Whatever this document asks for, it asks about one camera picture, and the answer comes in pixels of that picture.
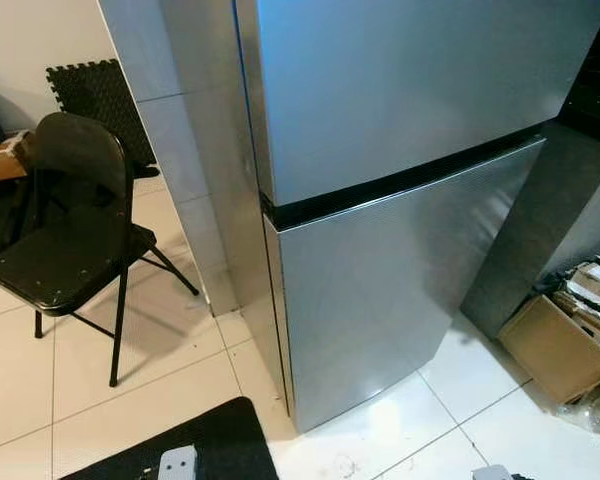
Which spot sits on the black floor mat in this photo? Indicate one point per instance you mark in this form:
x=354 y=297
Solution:
x=200 y=445

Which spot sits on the black folding chair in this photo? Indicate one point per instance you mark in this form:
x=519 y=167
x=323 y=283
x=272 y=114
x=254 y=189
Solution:
x=60 y=260

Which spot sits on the black glass cooktop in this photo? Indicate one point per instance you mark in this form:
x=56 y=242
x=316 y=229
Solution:
x=595 y=90

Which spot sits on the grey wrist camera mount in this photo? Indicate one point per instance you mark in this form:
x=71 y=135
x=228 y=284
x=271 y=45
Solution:
x=177 y=465
x=492 y=473

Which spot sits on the silver two-door fridge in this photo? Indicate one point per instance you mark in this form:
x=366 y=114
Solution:
x=400 y=200

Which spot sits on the grey concrete counter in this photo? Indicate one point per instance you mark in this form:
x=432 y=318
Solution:
x=540 y=220

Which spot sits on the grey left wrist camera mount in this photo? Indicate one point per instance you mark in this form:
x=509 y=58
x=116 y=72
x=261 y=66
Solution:
x=177 y=465

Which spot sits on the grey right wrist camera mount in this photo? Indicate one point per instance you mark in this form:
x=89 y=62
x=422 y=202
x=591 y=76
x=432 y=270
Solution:
x=492 y=473

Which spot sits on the silver freezer door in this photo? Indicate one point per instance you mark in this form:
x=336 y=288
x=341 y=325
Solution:
x=410 y=90

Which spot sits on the brown cardboard piece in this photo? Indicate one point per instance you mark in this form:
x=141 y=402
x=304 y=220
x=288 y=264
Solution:
x=5 y=158

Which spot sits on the black foam puzzle mat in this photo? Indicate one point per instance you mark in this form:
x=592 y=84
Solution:
x=105 y=100

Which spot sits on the clear plastic bottle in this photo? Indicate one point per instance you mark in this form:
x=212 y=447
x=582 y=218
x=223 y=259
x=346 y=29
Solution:
x=595 y=418

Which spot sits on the white flat package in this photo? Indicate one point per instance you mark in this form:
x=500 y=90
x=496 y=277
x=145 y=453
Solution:
x=595 y=285

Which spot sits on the open cardboard box with papers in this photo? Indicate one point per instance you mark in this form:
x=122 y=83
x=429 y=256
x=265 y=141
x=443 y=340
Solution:
x=555 y=350

